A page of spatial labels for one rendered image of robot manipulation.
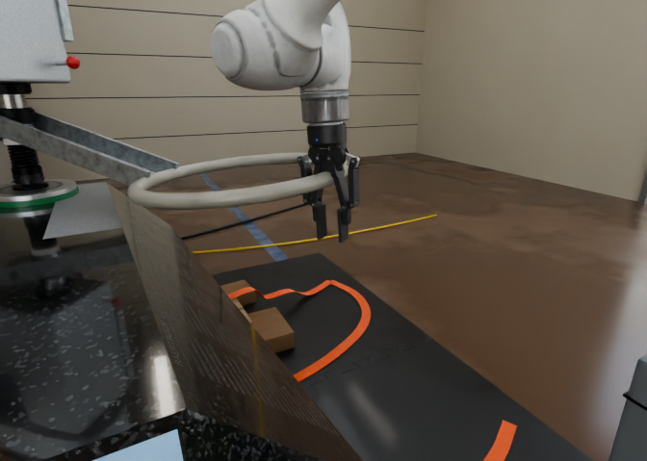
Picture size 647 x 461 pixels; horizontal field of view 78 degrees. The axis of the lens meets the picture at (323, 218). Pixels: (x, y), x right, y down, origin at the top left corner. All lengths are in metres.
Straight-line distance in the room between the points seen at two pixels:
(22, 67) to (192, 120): 4.66
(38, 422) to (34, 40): 0.98
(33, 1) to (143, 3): 4.58
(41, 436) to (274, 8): 0.54
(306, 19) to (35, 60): 0.83
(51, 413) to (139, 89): 5.39
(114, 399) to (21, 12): 1.00
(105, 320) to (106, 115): 5.23
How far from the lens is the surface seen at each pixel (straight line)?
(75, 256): 0.85
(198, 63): 5.84
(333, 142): 0.75
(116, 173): 1.06
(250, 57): 0.58
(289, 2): 0.60
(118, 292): 0.67
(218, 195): 0.70
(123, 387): 0.48
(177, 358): 0.52
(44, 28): 1.31
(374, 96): 6.84
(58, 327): 0.62
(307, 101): 0.75
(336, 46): 0.73
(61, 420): 0.47
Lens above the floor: 1.12
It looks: 18 degrees down
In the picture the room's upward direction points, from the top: straight up
